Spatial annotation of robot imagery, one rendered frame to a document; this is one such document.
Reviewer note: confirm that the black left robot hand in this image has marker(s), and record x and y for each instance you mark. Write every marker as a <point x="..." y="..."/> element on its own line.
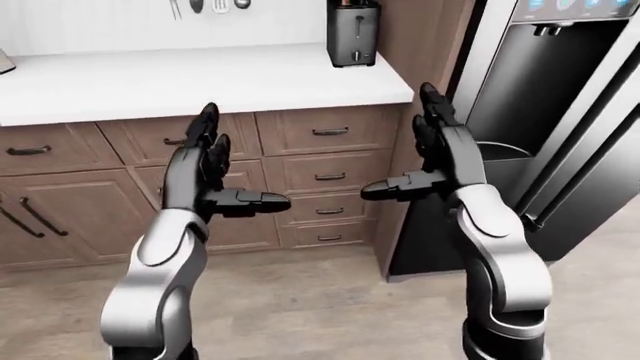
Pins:
<point x="186" y="176"/>

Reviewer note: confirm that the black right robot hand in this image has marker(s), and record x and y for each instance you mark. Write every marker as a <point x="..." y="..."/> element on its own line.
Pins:
<point x="457" y="157"/>

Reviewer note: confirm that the black metal toaster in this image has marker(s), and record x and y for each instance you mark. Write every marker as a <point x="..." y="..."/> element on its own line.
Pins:
<point x="351" y="35"/>

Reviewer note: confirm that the black toaster lever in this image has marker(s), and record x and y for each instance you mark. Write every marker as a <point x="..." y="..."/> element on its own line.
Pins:
<point x="358" y="25"/>

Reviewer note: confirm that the brown wooden base cabinet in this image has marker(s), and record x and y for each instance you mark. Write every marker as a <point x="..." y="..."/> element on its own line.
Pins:
<point x="165" y="180"/>

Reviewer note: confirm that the black stainless steel refrigerator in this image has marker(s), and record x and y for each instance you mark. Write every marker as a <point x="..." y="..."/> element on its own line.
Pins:
<point x="540" y="123"/>

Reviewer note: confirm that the tall brown wooden side panel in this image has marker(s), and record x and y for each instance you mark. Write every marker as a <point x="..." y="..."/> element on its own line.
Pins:
<point x="425" y="52"/>

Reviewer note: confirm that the hanging metal fork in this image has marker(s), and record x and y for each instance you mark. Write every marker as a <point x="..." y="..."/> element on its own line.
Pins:
<point x="174" y="8"/>

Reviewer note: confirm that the hanging dark metal spoon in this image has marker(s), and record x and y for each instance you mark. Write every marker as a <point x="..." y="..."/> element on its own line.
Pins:
<point x="196" y="5"/>

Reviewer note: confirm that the hanging white slotted spatula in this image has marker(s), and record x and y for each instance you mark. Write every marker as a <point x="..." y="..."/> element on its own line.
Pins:
<point x="220" y="5"/>

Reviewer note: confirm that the hanging grey round ladle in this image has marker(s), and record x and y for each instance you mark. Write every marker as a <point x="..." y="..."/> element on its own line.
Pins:
<point x="243" y="3"/>

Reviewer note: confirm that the grey appliance at counter edge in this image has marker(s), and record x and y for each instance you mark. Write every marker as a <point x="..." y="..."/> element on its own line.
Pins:
<point x="5" y="62"/>

